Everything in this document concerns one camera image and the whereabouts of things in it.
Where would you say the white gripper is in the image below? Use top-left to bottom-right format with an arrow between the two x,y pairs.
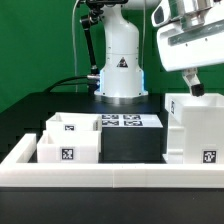
151,0 -> 224,97

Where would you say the white drawer cabinet box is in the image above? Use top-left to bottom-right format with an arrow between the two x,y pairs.
163,93 -> 224,164

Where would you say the white drawer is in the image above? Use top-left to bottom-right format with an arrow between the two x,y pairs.
37,131 -> 101,164
46,112 -> 102,131

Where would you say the white front drawer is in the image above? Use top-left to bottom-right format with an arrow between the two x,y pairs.
37,131 -> 101,164

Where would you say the white marker tag sheet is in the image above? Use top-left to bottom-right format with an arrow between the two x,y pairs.
102,114 -> 163,128

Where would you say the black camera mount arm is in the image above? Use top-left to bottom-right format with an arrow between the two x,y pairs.
80,0 -> 104,75

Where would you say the white hanging cable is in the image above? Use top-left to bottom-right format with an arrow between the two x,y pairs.
71,0 -> 82,93

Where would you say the black cable bundle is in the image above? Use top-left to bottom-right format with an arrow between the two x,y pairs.
43,75 -> 100,94

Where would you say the white U-shaped barrier frame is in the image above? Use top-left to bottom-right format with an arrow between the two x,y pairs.
0,134 -> 224,188

